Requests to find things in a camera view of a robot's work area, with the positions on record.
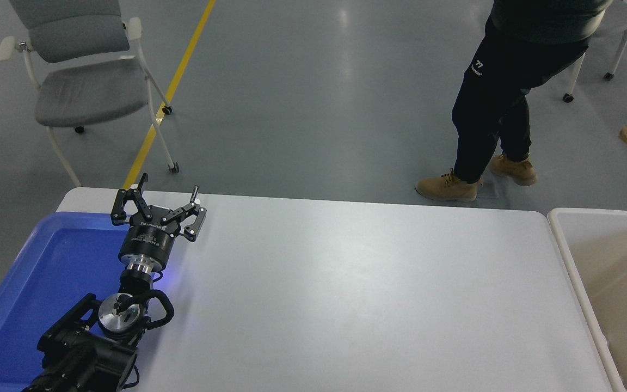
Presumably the grey chair on castors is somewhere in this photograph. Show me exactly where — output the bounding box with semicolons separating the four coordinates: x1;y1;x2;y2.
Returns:
563;0;627;104

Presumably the blue plastic tray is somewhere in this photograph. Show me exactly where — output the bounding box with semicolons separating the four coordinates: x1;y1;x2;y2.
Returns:
0;212;146;392

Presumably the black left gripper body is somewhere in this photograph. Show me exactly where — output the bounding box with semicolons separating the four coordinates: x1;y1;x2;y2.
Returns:
118;206;181;268

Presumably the grey chair with armrests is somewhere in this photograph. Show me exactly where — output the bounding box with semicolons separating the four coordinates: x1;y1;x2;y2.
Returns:
0;0;180;188

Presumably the person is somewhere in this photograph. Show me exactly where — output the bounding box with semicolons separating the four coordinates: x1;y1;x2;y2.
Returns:
415;0;613;203

